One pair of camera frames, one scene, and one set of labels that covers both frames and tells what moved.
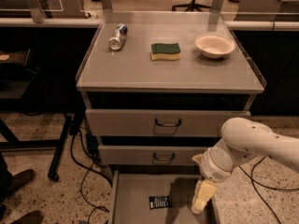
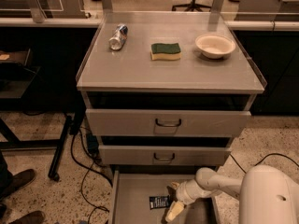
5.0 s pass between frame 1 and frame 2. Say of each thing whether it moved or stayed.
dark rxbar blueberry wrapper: stayed
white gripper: moved
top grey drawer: stayed
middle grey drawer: stayed
